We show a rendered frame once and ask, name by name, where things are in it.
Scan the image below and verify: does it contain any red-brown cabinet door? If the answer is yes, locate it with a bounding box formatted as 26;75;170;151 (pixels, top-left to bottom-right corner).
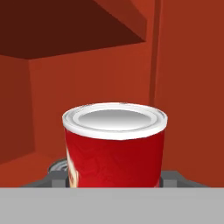
153;0;224;188

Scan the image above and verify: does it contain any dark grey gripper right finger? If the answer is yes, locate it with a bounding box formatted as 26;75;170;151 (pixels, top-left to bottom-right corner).
159;171;208;188

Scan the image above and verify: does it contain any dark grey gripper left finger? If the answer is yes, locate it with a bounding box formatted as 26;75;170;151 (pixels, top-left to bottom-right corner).
24;171;70;188

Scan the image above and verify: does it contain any red can with white lid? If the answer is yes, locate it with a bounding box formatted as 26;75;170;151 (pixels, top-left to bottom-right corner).
61;101;169;188

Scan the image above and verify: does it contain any red-brown cabinet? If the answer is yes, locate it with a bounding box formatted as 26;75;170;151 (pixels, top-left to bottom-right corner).
0;0;162;188

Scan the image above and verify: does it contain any grey can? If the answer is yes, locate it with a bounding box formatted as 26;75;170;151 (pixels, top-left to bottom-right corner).
47;157;69;175

